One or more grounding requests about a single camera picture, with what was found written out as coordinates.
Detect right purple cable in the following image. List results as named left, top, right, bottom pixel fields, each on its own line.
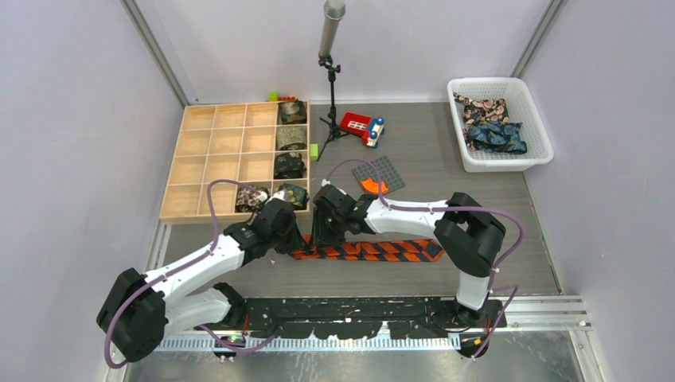
left=322, top=158, right=527, bottom=360

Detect pink floral dark tie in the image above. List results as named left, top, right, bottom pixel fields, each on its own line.
left=453, top=92, right=509, bottom=126

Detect blue patterned tie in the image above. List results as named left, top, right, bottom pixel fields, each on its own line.
left=465, top=122, right=528, bottom=155

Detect grey microphone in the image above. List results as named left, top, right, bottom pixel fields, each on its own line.
left=318, top=0, right=346, bottom=59

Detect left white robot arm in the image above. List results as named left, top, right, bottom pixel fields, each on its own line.
left=96, top=191, right=303, bottom=368

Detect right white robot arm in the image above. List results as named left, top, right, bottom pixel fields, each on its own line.
left=312, top=184, right=506, bottom=327

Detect rolled black gold tie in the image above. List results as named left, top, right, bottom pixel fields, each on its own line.
left=273, top=152, right=306, bottom=179

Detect rolled dark tie top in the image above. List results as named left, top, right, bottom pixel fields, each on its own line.
left=279, top=100, right=307, bottom=125

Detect grey lego baseplate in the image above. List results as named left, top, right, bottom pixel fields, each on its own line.
left=352, top=156, right=406, bottom=193

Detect rolled beige floral tie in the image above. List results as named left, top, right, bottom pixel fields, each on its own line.
left=235, top=185, right=271, bottom=213

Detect orange curved block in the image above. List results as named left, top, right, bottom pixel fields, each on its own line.
left=360, top=177, right=389, bottom=195

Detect white plastic basket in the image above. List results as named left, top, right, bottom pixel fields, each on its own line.
left=447, top=77, right=554, bottom=173

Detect wooden compartment tray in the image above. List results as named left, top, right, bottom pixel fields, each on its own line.
left=159, top=101, right=312, bottom=224

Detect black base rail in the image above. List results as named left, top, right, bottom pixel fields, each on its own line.
left=207, top=297, right=507, bottom=340

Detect black tripod stand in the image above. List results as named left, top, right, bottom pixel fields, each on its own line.
left=317, top=55, right=348, bottom=161

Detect red toy block car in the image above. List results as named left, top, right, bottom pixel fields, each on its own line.
left=339, top=112, right=385, bottom=149

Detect purple cable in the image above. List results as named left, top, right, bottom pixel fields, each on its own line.
left=322, top=158, right=527, bottom=360
left=103, top=179, right=280, bottom=370

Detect orange navy striped tie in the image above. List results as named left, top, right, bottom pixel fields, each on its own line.
left=290, top=239, right=446, bottom=263

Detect green block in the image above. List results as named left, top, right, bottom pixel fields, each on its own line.
left=309, top=143, right=319, bottom=162

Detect green and red small toys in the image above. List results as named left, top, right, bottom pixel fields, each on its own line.
left=267, top=92, right=297, bottom=102

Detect rolled blue gold flower tie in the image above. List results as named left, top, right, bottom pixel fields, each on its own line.
left=278, top=183, right=309, bottom=211

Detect rolled olive patterned tie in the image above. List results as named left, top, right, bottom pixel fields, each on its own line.
left=275, top=125, right=308, bottom=151

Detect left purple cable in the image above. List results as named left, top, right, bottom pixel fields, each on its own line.
left=103, top=179, right=280, bottom=370

